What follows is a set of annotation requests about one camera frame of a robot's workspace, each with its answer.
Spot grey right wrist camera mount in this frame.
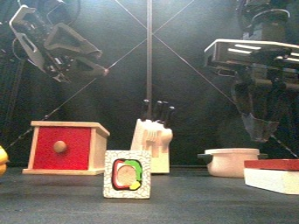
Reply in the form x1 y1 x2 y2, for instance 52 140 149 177
202 38 299 74

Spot white box with red lid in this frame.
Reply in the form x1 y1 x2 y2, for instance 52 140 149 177
242 158 299 196

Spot grey vertical frame pole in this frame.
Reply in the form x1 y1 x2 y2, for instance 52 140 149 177
145 0 154 102

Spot white toy knife block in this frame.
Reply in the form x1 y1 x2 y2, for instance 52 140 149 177
129 117 174 175

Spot black-handled toy knife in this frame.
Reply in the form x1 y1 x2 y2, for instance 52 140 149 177
150 100 164 123
162 105 176 129
140 98 152 123

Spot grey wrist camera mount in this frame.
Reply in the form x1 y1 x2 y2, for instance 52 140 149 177
7 4 48 74
202 38 299 74

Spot red drawer with wooden knob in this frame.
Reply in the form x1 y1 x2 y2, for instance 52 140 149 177
32 126 93 172

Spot wooden drawer cabinet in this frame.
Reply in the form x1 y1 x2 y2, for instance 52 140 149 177
21 120 112 177

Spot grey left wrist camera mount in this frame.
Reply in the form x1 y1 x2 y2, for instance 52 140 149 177
7 4 48 74

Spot yellow toy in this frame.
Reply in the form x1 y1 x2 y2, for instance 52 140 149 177
0 144 10 178

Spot toy sushi roll block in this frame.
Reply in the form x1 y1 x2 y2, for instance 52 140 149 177
101 149 153 200

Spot white toy pot black handles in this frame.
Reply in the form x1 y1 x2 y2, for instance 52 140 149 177
196 147 270 179

